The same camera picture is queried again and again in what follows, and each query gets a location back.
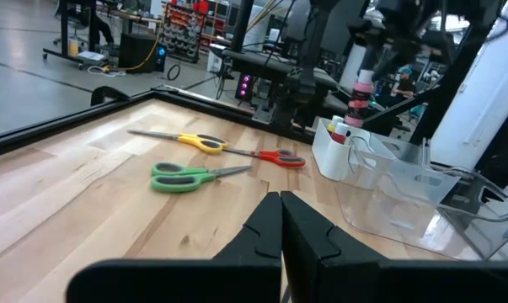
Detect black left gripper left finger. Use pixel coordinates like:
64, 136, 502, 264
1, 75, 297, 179
66, 191, 283, 303

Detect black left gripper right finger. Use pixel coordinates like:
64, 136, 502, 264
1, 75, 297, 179
281, 190, 508, 303

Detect pink paint bottle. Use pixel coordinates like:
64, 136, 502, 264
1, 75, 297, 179
345, 69, 376, 129

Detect yellow paint bottle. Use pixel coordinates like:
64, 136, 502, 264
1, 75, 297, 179
327, 114, 345, 136

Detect red paint bottle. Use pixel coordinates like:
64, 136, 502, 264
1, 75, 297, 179
331, 121, 352, 146

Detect person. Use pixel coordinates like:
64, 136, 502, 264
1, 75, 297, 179
393, 66, 418, 107

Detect large clear plastic bin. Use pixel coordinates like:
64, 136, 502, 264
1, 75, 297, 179
335, 136, 508, 261

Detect black bench top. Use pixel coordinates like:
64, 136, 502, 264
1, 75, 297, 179
209, 44, 347, 92

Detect black computer tower pink lights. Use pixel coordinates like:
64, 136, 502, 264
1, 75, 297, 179
235, 73, 255, 102

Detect shelf with red bins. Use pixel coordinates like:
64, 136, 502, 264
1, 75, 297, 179
160, 2, 208, 64

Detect green-handled scissors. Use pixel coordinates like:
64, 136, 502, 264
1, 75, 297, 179
151, 162, 254, 194

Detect yellow-handled scissors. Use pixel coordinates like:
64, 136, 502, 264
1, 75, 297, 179
126, 129, 229, 155

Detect red-handled scissors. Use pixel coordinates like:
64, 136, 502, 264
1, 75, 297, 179
222, 146, 307, 169

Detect black aluminium rig frame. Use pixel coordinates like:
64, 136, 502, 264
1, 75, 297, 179
0, 0, 508, 203

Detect black workbench frame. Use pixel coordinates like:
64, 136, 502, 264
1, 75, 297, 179
42, 0, 115, 71

